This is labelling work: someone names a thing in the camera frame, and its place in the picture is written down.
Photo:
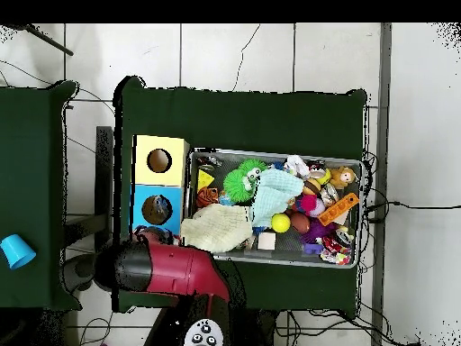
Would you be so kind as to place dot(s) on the green cloth side table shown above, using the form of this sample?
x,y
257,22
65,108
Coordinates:
x,y
36,180

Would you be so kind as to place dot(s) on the small green spiky ball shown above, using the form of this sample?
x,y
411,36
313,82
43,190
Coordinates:
x,y
253,166

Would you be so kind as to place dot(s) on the red soda can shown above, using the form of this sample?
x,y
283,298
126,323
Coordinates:
x,y
337,249

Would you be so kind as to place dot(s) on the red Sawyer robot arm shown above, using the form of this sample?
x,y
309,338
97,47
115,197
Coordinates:
x,y
173,270

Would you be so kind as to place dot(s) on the yellow cheese wedge toy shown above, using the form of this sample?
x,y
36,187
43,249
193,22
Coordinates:
x,y
205,179

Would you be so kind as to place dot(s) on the yellow green rubber ball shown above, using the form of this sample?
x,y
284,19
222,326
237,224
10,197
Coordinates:
x,y
281,223

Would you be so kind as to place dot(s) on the blue plastic cup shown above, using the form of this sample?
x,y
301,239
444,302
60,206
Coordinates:
x,y
16,251

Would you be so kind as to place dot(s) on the large green spiky ball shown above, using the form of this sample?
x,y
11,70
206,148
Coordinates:
x,y
239,186

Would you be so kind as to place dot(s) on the small brown plush doll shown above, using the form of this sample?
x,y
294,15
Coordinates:
x,y
346,175

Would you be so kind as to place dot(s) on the pink spiky ball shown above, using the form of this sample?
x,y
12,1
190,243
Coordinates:
x,y
310,204

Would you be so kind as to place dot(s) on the shallow clear mesh bin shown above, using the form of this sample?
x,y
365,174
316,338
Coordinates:
x,y
358,216

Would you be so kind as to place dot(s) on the mint green muslin cloth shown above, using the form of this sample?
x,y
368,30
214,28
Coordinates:
x,y
277,189

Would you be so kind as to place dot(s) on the small wooden cube block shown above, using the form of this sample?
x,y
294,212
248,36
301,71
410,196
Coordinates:
x,y
266,241

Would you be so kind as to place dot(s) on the wooden box with three holes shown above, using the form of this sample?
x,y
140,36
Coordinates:
x,y
173,162

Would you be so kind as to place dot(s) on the cream muslin cloth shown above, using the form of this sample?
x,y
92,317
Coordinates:
x,y
216,229

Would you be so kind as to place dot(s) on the orange plastic toy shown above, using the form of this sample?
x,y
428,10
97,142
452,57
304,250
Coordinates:
x,y
338,209

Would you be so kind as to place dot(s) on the orange tiger plush toy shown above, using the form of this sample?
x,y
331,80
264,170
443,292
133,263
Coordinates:
x,y
207,197

